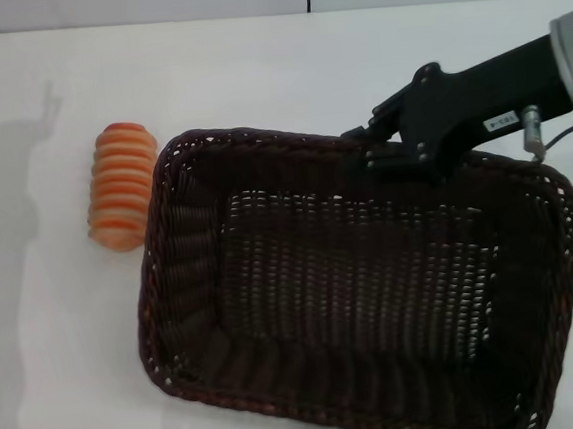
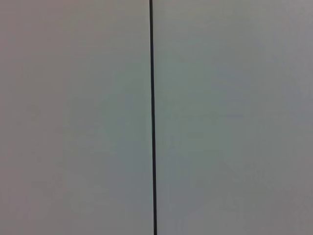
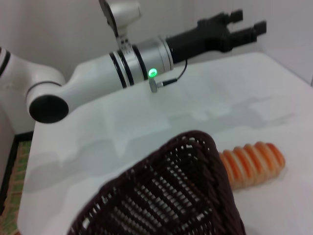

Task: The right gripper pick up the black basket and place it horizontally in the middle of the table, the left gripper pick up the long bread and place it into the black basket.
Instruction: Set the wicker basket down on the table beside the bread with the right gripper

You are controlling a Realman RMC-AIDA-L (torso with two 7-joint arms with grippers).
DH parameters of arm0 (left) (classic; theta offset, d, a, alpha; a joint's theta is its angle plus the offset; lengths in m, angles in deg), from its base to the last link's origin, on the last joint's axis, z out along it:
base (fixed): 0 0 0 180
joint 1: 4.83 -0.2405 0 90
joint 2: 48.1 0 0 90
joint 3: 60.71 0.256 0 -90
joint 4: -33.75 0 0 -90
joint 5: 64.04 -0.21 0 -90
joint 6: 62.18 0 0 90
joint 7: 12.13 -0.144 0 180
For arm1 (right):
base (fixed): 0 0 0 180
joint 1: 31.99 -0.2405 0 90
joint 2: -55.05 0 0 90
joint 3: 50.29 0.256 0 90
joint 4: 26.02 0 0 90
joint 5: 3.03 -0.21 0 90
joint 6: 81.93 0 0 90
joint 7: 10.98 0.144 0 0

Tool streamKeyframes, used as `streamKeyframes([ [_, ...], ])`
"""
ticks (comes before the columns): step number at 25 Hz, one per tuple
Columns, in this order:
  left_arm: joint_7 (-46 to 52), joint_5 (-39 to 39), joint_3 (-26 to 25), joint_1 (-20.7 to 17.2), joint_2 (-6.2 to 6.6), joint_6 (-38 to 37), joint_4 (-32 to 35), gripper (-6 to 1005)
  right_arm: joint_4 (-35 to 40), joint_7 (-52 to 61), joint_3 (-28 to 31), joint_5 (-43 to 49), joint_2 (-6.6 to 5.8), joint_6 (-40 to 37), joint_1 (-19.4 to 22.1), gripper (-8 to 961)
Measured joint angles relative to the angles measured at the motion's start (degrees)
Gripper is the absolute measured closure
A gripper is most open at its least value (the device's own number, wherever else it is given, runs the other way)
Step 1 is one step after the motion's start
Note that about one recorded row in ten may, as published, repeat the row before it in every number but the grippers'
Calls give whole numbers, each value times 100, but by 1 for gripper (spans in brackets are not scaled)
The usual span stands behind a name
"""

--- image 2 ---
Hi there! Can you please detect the thin black vertical cable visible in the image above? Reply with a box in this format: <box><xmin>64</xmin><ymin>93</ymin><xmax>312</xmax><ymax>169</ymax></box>
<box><xmin>149</xmin><ymin>0</ymin><xmax>158</xmax><ymax>235</ymax></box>

